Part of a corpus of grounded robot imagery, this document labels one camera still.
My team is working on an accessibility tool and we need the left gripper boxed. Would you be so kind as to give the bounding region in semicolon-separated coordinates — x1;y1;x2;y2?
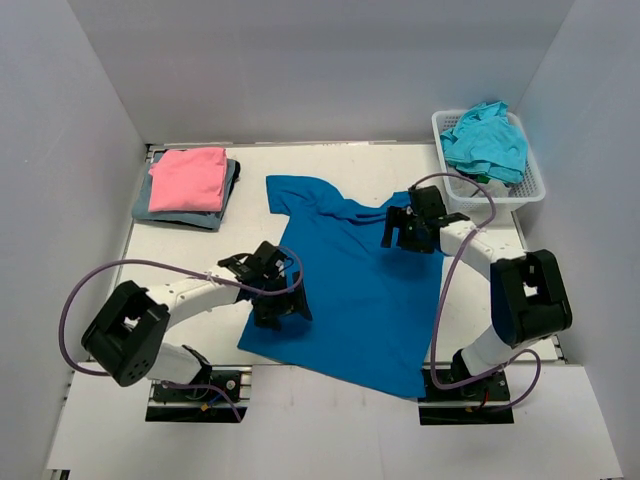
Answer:
251;270;311;329

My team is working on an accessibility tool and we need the blue t-shirt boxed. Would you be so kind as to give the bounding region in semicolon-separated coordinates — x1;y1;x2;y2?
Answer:
238;175;443;398

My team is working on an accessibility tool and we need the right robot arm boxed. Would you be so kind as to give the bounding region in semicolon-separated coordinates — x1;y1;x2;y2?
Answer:
381;186;573;399

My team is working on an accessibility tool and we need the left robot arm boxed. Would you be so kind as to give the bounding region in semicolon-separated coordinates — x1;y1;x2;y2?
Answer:
81;241;312;399

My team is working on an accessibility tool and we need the white garment in basket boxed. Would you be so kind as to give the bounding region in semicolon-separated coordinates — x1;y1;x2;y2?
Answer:
449;178;511;199

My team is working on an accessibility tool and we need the white plastic basket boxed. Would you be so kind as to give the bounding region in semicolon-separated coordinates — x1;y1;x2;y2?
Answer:
431;109;546;212

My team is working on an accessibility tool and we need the turquoise crumpled t-shirt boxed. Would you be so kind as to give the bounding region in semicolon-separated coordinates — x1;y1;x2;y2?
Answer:
439;101;528;185

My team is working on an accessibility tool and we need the grey-blue folded t-shirt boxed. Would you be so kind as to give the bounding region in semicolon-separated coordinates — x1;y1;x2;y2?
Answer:
131;152;232;232

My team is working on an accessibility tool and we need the pink folded t-shirt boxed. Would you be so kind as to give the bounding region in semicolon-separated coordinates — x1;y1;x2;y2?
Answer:
149;147;227;212

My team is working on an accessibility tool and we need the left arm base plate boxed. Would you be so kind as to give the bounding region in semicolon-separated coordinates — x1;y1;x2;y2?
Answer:
145;366;252;424

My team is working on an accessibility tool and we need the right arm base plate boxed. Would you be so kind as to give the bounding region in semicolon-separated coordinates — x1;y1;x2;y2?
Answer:
418;369;514;426

